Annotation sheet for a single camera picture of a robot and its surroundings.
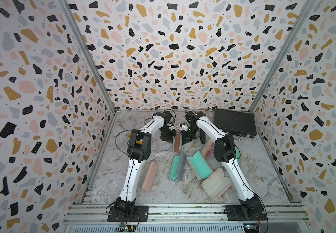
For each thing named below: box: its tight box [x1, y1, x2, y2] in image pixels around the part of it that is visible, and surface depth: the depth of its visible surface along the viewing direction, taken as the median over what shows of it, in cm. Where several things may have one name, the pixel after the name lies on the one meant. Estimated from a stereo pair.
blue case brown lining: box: [172, 131, 183, 153], surface depth 97 cm
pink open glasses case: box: [201, 167, 234, 200], surface depth 84 cm
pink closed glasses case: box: [137, 160, 159, 193], surface depth 82 cm
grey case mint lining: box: [168, 151, 187, 182], surface depth 87 cm
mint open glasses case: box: [185, 150, 214, 180], surface depth 92 cm
